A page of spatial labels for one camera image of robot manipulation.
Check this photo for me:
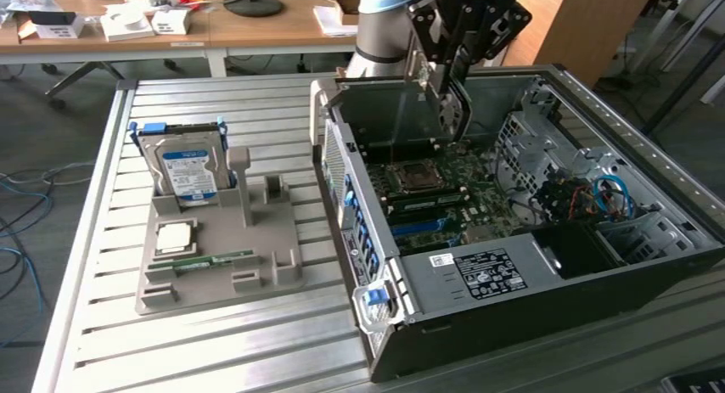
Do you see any coloured power wire bundle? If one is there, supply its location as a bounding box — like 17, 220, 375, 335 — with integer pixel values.
534, 177, 604, 224

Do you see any open black PC case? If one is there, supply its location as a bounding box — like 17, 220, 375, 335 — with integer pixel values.
308, 63, 725, 384

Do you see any black-topped white box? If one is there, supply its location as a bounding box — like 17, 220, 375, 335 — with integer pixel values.
26, 9, 86, 41

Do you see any grey plastic parts rack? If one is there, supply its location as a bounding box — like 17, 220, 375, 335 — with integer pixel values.
133, 145, 307, 317

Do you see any white box with tape roll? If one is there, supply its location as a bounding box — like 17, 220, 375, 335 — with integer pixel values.
98, 3, 156, 43

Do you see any wooden cabinet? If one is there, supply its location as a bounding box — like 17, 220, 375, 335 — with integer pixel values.
496, 0, 660, 89

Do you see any small white labelled box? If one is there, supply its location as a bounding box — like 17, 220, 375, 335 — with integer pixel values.
149, 8, 192, 36

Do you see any green RAM stick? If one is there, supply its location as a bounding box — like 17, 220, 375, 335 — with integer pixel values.
146, 249, 256, 272

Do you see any grey labelled power supply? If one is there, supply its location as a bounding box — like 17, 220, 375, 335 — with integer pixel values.
395, 233, 563, 316

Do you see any black low-profile graphics card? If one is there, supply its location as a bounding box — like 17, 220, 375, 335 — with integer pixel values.
404, 48, 472, 144

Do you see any metal CPU socket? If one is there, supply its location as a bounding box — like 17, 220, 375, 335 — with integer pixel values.
385, 159, 447, 195

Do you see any hard disk with blue rails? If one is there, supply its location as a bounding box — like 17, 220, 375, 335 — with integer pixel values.
126, 117, 236, 207

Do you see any small chipset heatsink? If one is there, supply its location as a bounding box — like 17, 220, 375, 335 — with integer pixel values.
461, 226, 500, 244

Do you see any perforated metal disk bay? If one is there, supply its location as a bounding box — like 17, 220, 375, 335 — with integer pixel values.
492, 109, 572, 224

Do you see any blue data wire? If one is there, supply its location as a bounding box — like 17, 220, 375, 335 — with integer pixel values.
590, 174, 636, 222

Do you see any grey floor cable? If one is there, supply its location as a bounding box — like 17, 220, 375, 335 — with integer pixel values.
0, 161, 96, 187

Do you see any green motherboard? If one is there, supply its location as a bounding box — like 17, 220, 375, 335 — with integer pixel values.
364, 140, 536, 256

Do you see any blue expansion slot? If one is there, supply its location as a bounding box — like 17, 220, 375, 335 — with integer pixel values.
389, 222, 447, 238

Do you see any wooden desk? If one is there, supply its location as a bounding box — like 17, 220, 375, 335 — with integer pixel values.
0, 0, 519, 78

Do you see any white paper stack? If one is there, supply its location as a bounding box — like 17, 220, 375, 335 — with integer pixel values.
311, 4, 360, 38

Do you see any silver slotted disk bay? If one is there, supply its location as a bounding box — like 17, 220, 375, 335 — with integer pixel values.
594, 211, 696, 267

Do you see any black round lamp base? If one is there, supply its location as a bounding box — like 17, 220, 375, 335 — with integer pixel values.
220, 0, 285, 19

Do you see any black floor cable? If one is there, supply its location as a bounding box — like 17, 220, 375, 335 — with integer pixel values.
0, 188, 52, 300

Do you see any blue floor cable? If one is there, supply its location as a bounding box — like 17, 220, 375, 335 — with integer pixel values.
0, 171, 57, 350

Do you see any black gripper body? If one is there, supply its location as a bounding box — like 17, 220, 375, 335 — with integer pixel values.
432, 0, 520, 65

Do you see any blue case latch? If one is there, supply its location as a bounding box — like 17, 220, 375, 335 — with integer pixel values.
361, 284, 392, 312

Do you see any silver CPU chip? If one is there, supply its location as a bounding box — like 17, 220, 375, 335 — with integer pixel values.
153, 222, 200, 255

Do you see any clear plastic bag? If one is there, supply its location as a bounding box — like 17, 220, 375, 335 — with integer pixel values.
0, 0, 64, 17

